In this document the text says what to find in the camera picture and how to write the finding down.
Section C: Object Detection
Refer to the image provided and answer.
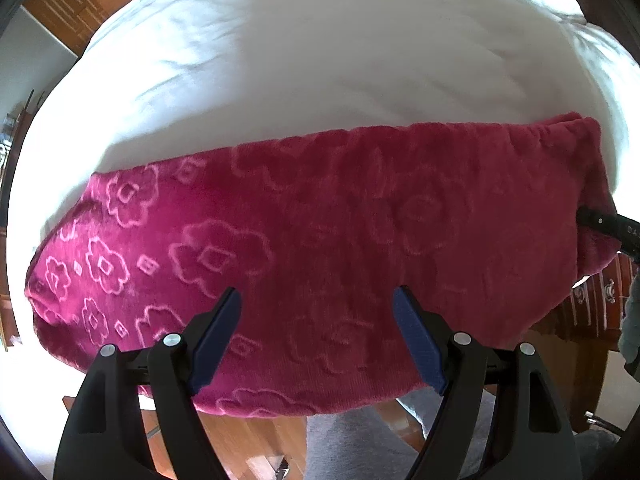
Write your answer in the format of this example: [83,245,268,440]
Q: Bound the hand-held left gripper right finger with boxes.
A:
[392,285,576,480]

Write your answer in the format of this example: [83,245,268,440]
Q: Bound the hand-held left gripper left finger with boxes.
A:
[52,287,244,480]

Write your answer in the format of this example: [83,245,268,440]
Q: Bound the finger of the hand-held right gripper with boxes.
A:
[576,204,622,233]

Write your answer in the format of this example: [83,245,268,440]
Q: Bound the magenta fleece flower-pattern pants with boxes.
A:
[25,113,622,419]

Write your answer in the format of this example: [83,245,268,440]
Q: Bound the carved wooden furniture panel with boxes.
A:
[531,252,635,413]

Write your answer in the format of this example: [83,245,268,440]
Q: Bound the person's grey trousers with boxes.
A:
[304,387,507,480]

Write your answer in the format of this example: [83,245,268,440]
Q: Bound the wooden sideboard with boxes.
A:
[0,89,36,166]

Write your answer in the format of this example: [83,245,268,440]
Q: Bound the white bed quilt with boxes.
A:
[0,0,638,441]

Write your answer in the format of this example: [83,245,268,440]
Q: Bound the brown wooden wardrobe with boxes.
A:
[21,0,137,57]

